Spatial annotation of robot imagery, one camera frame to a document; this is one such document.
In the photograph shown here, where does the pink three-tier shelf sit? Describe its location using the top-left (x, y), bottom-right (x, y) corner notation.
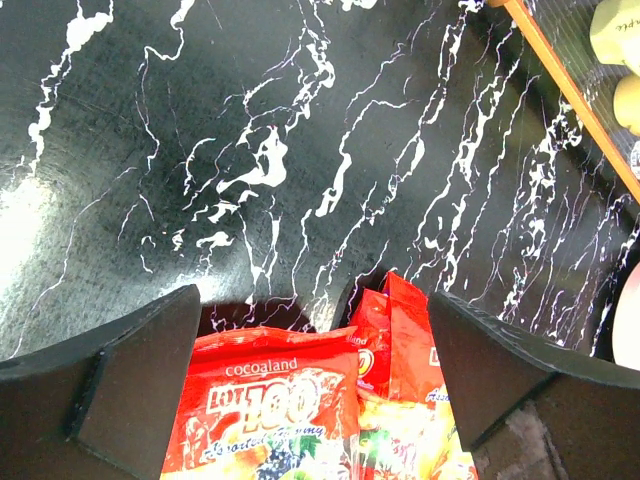
top-left (612, 264), bottom-right (640, 371)

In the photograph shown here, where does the pale green mug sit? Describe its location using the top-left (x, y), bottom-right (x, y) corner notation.
top-left (589, 0), bottom-right (639, 74)

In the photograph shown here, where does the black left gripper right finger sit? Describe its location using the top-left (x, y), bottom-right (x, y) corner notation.
top-left (428, 291), bottom-right (639, 479)

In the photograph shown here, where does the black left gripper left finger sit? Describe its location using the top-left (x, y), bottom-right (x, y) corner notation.
top-left (1, 285), bottom-right (201, 479)

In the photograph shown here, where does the brown wooden cup rack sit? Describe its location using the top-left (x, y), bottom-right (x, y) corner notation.
top-left (487, 0), bottom-right (639, 202)

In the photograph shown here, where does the cream yellow mug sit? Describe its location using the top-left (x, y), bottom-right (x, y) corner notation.
top-left (613, 75), bottom-right (640, 136)

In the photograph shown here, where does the red candy bag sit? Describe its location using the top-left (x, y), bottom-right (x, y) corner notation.
top-left (160, 327), bottom-right (359, 479)
top-left (350, 273), bottom-right (478, 479)

